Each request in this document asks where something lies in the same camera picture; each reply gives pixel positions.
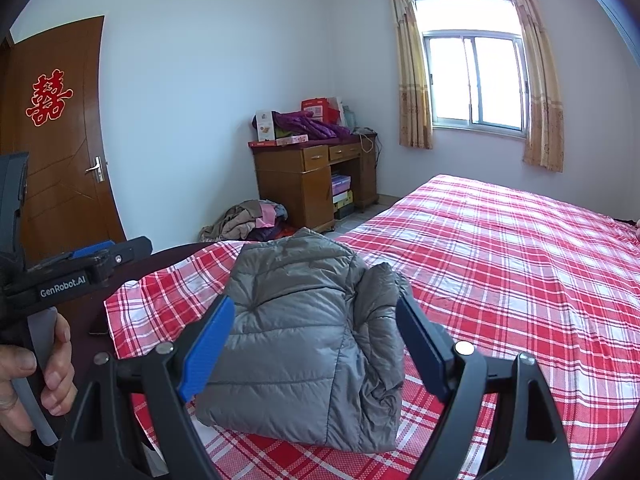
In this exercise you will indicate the flat pink box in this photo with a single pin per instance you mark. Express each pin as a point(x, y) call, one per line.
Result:
point(292, 138)

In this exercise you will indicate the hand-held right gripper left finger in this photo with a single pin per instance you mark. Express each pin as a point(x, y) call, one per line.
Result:
point(207, 350)

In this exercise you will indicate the brown wooden door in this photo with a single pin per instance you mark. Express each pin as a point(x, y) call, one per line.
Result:
point(65, 185)

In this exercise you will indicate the dark wooden footboard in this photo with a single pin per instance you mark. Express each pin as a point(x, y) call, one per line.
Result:
point(150, 265)

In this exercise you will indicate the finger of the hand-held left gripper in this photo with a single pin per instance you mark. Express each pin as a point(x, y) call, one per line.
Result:
point(92, 250)
point(132, 250)

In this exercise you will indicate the bed with red plaid sheet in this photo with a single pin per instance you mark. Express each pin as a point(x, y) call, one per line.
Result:
point(500, 260)

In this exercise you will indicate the purple jacket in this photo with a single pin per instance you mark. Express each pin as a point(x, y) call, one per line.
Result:
point(305, 125)

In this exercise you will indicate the beige patterned curtain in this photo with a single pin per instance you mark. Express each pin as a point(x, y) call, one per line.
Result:
point(412, 85)
point(542, 100)

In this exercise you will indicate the red paper door decoration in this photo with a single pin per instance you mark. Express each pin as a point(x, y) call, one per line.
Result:
point(50, 100)

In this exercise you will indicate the sliding window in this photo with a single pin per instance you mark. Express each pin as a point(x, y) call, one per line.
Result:
point(450, 85)

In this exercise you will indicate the brown wooden desk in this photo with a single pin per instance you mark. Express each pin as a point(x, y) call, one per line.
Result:
point(295, 195)

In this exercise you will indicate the pale green bottle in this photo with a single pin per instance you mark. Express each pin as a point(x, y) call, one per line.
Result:
point(351, 117)

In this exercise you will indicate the pile of clothes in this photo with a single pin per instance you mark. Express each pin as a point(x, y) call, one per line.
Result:
point(240, 220)

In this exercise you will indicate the red cardboard box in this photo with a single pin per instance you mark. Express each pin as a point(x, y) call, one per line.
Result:
point(320, 107)

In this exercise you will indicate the person's left hand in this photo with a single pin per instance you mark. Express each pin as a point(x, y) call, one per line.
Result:
point(60, 375)

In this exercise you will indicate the white printed box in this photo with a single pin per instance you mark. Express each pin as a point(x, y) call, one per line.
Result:
point(265, 125)

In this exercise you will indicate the stack of boxes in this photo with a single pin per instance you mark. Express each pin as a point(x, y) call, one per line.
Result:
point(342, 190)

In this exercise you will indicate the grey puffer jacket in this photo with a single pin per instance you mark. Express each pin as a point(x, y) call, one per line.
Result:
point(300, 320)

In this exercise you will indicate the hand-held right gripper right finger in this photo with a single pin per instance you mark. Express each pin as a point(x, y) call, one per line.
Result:
point(422, 350)

